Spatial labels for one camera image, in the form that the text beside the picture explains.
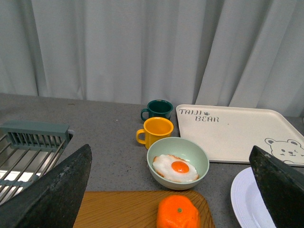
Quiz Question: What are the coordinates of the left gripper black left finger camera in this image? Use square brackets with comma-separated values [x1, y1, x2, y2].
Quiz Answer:
[0, 144, 92, 228]

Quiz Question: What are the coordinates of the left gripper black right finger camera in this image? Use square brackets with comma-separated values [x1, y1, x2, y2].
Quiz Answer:
[249, 145, 304, 228]

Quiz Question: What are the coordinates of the white round plate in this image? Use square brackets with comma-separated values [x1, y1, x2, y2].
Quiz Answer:
[230, 167, 275, 228]

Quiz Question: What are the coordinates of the orange mandarin fruit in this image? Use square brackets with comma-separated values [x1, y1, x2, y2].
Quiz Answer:
[156, 195, 200, 228]

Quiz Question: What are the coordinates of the green metal dish rack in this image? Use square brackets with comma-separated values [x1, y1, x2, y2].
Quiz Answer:
[0, 120, 73, 203]

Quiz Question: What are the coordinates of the wooden cutting board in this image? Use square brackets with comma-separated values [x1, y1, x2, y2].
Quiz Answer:
[74, 190, 215, 228]

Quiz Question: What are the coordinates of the cream bear serving tray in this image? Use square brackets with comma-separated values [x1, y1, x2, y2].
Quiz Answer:
[176, 104, 304, 167]

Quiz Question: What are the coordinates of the light green bowl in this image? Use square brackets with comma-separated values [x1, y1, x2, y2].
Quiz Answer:
[147, 137, 209, 190]

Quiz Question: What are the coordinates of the fake fried egg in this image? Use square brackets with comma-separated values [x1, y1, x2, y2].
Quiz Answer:
[152, 154, 199, 183]

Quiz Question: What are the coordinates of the yellow enamel mug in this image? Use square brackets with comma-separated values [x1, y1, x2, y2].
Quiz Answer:
[136, 117, 174, 150]

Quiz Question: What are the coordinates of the grey-white curtain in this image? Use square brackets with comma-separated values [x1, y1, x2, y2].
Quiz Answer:
[0, 0, 304, 116]

